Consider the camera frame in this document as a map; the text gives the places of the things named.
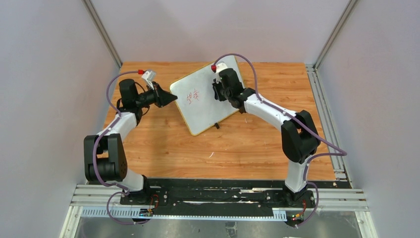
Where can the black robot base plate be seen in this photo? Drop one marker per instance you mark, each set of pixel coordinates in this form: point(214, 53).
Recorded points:
point(217, 198)

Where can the yellow framed whiteboard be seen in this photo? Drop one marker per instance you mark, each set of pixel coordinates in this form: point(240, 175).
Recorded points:
point(196, 100)

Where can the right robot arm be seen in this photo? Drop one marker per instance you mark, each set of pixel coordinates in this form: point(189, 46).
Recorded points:
point(298, 131)

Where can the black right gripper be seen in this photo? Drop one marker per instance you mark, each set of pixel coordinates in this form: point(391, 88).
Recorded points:
point(218, 90)

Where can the aluminium frame rails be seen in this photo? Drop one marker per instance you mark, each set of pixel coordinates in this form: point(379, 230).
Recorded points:
point(95, 211)

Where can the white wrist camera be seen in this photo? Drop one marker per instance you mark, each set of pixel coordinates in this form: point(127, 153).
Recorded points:
point(219, 68)
point(148, 76)

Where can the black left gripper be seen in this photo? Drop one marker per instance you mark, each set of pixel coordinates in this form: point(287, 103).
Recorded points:
point(158, 97)

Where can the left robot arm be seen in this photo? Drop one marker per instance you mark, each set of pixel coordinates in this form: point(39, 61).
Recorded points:
point(104, 157)

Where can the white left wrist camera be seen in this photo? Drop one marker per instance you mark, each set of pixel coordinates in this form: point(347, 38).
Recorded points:
point(148, 76)

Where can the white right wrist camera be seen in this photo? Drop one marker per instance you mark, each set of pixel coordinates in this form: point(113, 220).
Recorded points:
point(219, 68)

